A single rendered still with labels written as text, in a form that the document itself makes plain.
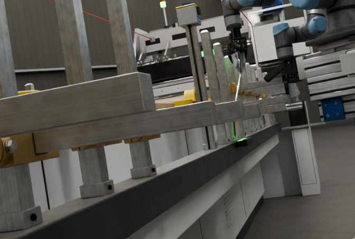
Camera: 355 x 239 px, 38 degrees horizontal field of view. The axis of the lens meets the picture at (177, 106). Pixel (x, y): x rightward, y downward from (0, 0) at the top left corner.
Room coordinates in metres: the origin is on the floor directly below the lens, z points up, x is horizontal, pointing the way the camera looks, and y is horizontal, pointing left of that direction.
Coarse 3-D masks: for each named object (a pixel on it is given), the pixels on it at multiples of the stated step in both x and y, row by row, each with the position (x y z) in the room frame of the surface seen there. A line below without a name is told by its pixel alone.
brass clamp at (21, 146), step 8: (16, 136) 0.65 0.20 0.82; (24, 136) 0.67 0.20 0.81; (32, 136) 0.69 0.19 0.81; (0, 144) 0.62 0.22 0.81; (8, 144) 0.63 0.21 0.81; (16, 144) 0.64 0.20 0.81; (24, 144) 0.67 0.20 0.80; (32, 144) 0.68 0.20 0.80; (0, 152) 0.62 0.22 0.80; (8, 152) 0.63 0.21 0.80; (16, 152) 0.65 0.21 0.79; (24, 152) 0.66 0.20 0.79; (32, 152) 0.68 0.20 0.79; (48, 152) 0.72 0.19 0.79; (56, 152) 0.74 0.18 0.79; (0, 160) 0.62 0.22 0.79; (8, 160) 0.64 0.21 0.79; (16, 160) 0.64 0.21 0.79; (24, 160) 0.66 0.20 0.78; (32, 160) 0.68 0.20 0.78; (40, 160) 0.70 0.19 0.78
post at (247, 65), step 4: (248, 64) 3.31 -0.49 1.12; (248, 68) 3.31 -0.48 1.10; (248, 72) 3.31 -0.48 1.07; (248, 76) 3.31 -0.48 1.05; (248, 80) 3.31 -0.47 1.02; (252, 80) 3.33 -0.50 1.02; (252, 96) 3.31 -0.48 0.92; (252, 100) 3.31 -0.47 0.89; (256, 120) 3.31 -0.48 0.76; (256, 124) 3.31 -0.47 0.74
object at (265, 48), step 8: (272, 24) 4.76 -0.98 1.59; (296, 24) 4.71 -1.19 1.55; (256, 32) 4.80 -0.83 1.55; (264, 32) 4.78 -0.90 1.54; (272, 32) 4.76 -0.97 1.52; (256, 40) 4.80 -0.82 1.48; (264, 40) 4.79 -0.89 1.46; (272, 40) 4.77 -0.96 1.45; (256, 48) 4.81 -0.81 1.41; (264, 48) 4.79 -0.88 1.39; (272, 48) 4.77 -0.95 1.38; (296, 48) 4.72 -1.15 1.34; (304, 48) 4.70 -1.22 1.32; (264, 56) 4.79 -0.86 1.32; (272, 56) 4.77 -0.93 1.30
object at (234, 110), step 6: (228, 102) 0.87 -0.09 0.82; (234, 102) 0.87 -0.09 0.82; (240, 102) 0.87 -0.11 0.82; (216, 108) 0.88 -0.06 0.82; (222, 108) 0.88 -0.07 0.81; (228, 108) 0.87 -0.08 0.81; (234, 108) 0.87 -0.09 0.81; (240, 108) 0.87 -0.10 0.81; (222, 114) 0.88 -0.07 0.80; (228, 114) 0.87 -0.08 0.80; (234, 114) 0.87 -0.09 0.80; (240, 114) 0.87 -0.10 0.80; (222, 120) 0.88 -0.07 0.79
